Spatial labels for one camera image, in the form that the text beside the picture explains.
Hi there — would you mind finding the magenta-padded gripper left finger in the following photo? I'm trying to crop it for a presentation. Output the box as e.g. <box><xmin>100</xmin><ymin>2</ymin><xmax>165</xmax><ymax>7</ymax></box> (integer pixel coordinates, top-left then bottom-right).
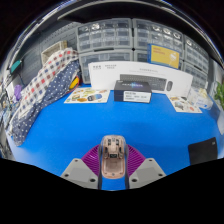
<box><xmin>60</xmin><ymin>144</ymin><xmax>103</xmax><ymax>190</ymax></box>

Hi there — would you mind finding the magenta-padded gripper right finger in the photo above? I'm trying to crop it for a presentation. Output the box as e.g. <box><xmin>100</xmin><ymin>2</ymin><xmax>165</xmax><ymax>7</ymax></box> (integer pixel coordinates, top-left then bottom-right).
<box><xmin>124</xmin><ymin>143</ymin><xmax>167</xmax><ymax>190</ymax></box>

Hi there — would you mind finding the black mouse pad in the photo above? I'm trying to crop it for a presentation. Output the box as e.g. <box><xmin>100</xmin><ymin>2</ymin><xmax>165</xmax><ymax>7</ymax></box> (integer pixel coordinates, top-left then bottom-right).
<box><xmin>187</xmin><ymin>136</ymin><xmax>219</xmax><ymax>166</ymax></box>

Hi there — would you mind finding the colourful sticker sheet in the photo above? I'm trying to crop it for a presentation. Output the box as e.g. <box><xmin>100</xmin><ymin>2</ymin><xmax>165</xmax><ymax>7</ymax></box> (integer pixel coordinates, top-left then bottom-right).
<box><xmin>63</xmin><ymin>87</ymin><xmax>111</xmax><ymax>104</ymax></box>
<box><xmin>166</xmin><ymin>95</ymin><xmax>203</xmax><ymax>114</ymax></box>

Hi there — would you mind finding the navy polka dot cloth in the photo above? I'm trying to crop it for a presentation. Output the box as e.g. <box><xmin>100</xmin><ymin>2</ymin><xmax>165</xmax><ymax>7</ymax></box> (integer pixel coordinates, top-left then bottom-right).
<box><xmin>6</xmin><ymin>59</ymin><xmax>82</xmax><ymax>147</ymax></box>

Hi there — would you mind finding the small black product box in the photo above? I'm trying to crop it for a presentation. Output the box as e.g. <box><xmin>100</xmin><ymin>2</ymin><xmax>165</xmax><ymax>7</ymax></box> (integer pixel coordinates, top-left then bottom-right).
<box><xmin>113</xmin><ymin>79</ymin><xmax>153</xmax><ymax>104</ymax></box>

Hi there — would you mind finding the white and blue carton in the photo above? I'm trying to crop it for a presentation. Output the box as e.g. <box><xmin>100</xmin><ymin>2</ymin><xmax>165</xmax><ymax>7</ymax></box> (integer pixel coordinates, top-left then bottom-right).
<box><xmin>188</xmin><ymin>87</ymin><xmax>214</xmax><ymax>111</ymax></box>

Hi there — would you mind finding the white ribbed plant pot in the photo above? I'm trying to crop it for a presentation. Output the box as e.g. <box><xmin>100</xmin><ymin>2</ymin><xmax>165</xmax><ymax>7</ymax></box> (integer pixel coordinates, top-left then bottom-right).
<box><xmin>216</xmin><ymin>109</ymin><xmax>224</xmax><ymax>136</ymax></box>

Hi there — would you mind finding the crumpled cream tissue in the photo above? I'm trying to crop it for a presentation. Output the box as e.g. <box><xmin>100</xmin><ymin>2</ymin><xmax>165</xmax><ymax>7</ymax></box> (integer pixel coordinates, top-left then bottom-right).
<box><xmin>196</xmin><ymin>87</ymin><xmax>209</xmax><ymax>99</ymax></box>

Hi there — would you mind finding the red blue checkered cloth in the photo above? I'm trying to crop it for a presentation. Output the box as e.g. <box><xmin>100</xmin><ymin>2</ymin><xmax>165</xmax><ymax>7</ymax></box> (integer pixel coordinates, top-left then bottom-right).
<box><xmin>16</xmin><ymin>47</ymin><xmax>79</xmax><ymax>116</ymax></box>

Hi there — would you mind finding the white keyboard packaging box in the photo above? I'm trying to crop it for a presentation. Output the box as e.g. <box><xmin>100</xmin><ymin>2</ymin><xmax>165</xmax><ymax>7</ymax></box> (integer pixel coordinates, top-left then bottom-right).
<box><xmin>87</xmin><ymin>60</ymin><xmax>194</xmax><ymax>98</ymax></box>

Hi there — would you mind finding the green leafy plant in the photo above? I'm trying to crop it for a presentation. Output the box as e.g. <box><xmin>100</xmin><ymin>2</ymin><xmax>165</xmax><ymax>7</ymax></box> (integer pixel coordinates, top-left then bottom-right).
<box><xmin>213</xmin><ymin>81</ymin><xmax>224</xmax><ymax>111</ymax></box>

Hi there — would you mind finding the grey small-parts drawer cabinet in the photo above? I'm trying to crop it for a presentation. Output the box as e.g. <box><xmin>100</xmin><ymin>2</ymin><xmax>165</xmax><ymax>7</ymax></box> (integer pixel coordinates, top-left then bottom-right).
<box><xmin>78</xmin><ymin>49</ymin><xmax>134</xmax><ymax>84</ymax></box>
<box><xmin>76</xmin><ymin>18</ymin><xmax>134</xmax><ymax>54</ymax></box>
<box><xmin>132</xmin><ymin>18</ymin><xmax>185</xmax><ymax>56</ymax></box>
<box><xmin>181</xmin><ymin>61</ymin><xmax>209</xmax><ymax>89</ymax></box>
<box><xmin>183</xmin><ymin>35</ymin><xmax>211</xmax><ymax>73</ymax></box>
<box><xmin>133</xmin><ymin>49</ymin><xmax>185</xmax><ymax>71</ymax></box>

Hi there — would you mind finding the yellow and blue flat box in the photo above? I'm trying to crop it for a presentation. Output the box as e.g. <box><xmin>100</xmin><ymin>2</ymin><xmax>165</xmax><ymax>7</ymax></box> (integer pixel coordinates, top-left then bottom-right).
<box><xmin>147</xmin><ymin>43</ymin><xmax>181</xmax><ymax>70</ymax></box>

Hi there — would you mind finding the woven wicker basket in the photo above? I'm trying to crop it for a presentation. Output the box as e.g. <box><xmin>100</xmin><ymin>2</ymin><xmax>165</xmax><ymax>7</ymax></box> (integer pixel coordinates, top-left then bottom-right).
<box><xmin>40</xmin><ymin>40</ymin><xmax>68</xmax><ymax>65</ymax></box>

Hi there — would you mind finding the grey wall pegboard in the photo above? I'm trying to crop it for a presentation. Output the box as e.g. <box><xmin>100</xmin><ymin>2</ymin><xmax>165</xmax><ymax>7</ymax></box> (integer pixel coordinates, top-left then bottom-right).
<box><xmin>19</xmin><ymin>21</ymin><xmax>81</xmax><ymax>81</ymax></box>

